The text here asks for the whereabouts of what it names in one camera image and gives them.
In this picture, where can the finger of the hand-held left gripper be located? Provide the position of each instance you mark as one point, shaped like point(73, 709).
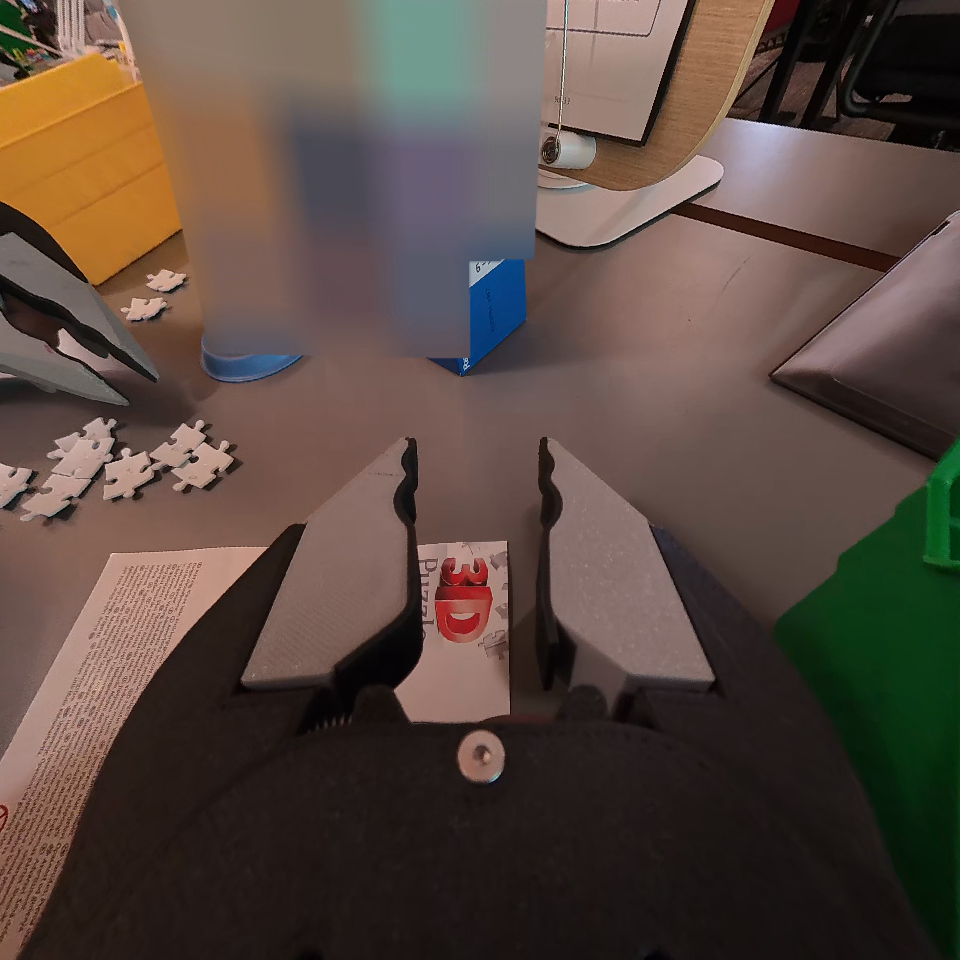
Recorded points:
point(64, 370)
point(64, 290)

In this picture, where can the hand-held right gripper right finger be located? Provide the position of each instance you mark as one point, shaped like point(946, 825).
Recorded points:
point(622, 591)

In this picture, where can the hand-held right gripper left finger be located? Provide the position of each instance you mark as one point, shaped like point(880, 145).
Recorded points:
point(330, 600)

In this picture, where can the single white puzzle piece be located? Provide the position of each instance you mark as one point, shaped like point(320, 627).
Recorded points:
point(142, 311)
point(165, 278)

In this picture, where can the pile of white puzzle pieces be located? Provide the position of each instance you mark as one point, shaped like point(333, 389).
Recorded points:
point(123, 470)

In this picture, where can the blue round puzzle stand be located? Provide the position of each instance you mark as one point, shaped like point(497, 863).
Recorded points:
point(250, 370)

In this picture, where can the colourful cardboard puzzle box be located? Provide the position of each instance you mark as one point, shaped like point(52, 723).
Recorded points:
point(497, 313)

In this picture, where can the yellow plastic bin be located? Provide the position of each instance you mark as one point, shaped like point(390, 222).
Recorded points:
point(73, 165)

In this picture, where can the green toy box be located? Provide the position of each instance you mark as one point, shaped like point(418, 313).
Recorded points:
point(22, 36)

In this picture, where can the clear plastic stand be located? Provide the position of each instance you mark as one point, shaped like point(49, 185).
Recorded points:
point(73, 27)

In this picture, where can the printed instruction leaflet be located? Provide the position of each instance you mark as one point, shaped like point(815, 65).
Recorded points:
point(111, 637)

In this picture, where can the green plastic bin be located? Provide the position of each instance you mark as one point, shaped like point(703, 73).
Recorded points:
point(864, 676)

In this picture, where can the white roller with metal rod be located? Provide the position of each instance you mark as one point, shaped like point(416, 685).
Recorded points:
point(573, 153)

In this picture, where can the curved wooden sign stand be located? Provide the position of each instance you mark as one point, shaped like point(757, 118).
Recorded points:
point(687, 95)

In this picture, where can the white printed sign sheet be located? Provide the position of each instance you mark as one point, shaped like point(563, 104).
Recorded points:
point(622, 65)

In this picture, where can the black office chair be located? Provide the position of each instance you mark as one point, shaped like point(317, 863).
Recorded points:
point(895, 63)

